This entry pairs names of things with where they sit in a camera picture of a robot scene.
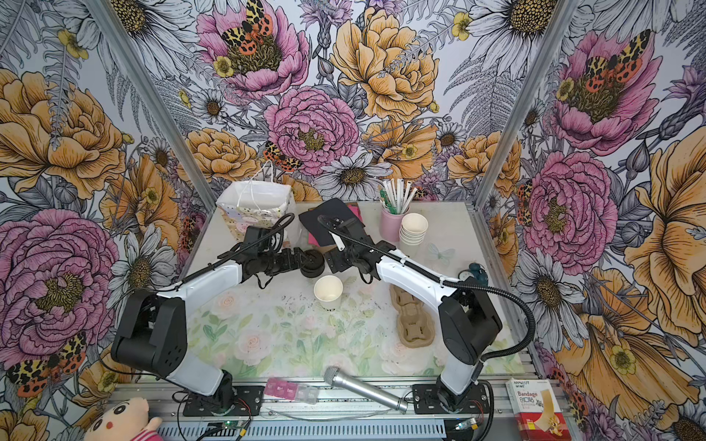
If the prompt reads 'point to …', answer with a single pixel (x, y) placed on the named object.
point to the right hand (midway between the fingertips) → (339, 257)
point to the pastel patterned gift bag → (267, 205)
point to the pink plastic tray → (291, 390)
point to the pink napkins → (353, 209)
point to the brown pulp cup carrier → (415, 325)
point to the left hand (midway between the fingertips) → (299, 268)
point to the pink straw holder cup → (390, 224)
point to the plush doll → (127, 420)
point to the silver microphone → (334, 378)
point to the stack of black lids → (314, 265)
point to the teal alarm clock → (476, 272)
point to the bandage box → (537, 410)
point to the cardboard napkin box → (325, 248)
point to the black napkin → (335, 209)
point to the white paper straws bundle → (395, 197)
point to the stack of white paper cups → (412, 232)
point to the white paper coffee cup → (328, 290)
